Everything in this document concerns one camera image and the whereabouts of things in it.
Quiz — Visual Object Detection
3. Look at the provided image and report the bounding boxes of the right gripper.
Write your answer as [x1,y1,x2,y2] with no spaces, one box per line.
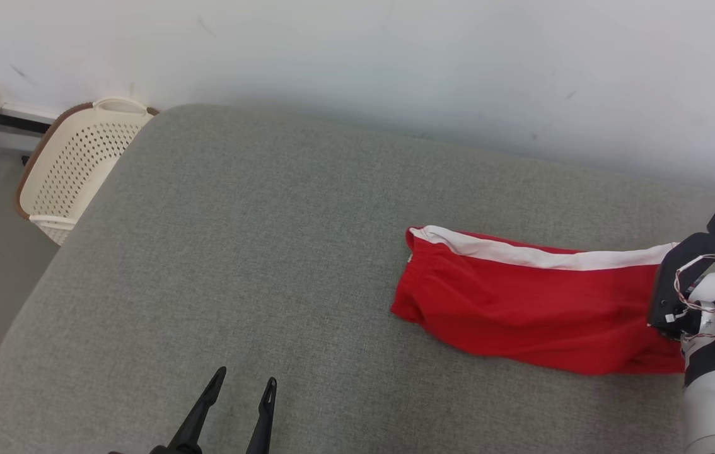
[647,231,715,342]

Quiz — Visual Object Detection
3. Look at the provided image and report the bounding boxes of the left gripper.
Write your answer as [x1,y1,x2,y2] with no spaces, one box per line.
[108,366,278,454]

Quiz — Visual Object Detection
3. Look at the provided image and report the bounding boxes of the red shorts with white stripe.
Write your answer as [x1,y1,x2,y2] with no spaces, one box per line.
[390,224,687,376]

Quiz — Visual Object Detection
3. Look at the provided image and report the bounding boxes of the cream perforated laundry basket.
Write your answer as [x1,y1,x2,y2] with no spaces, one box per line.
[15,96,161,246]

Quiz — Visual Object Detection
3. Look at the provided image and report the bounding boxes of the red white twisted wires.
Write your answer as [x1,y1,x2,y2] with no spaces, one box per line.
[671,253,715,349]

